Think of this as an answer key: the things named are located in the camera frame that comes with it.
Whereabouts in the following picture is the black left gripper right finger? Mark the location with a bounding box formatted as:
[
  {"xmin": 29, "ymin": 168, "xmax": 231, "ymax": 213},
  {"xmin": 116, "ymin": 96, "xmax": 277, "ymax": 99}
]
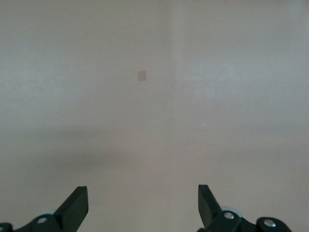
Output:
[{"xmin": 197, "ymin": 185, "xmax": 293, "ymax": 232}]

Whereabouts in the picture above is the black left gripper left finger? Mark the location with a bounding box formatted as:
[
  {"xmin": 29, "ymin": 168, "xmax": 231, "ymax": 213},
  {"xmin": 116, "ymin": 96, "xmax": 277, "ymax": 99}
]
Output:
[{"xmin": 0, "ymin": 186, "xmax": 89, "ymax": 232}]

